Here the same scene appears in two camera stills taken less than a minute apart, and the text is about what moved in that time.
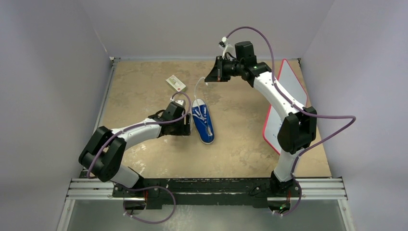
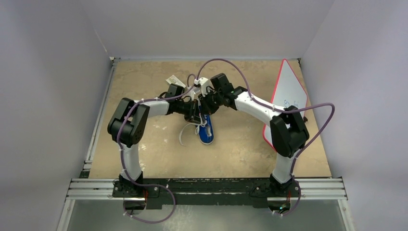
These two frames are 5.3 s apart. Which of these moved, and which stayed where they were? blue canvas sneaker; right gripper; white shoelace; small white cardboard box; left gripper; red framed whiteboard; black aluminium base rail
Moved: white shoelace; left gripper; right gripper
Stayed: red framed whiteboard; black aluminium base rail; small white cardboard box; blue canvas sneaker
